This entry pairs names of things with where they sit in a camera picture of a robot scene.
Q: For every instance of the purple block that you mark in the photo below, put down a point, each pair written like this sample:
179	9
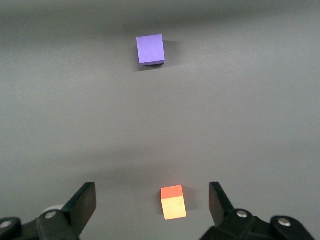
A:
150	48

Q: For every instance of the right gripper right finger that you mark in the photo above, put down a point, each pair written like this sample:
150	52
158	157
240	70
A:
225	220

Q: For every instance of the dark grey table mat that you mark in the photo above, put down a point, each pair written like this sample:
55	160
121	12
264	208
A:
160	125

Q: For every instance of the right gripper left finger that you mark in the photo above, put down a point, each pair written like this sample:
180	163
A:
75	215

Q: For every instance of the orange block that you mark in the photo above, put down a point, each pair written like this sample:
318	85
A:
173	207

